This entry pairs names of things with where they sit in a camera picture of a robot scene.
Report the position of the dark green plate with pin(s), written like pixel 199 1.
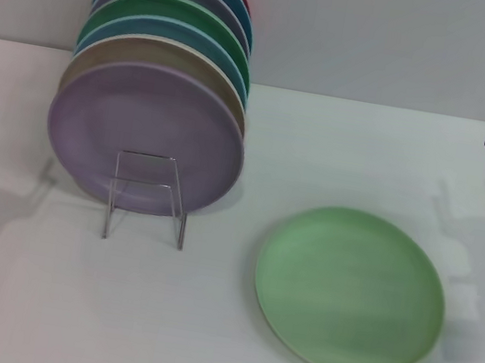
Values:
pixel 173 9

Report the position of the beige plate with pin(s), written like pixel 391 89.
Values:
pixel 152 52

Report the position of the light green plate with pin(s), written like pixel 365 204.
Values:
pixel 345 292

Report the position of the light blue plate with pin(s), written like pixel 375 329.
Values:
pixel 170 29

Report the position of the lilac plate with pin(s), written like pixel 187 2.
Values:
pixel 142 113

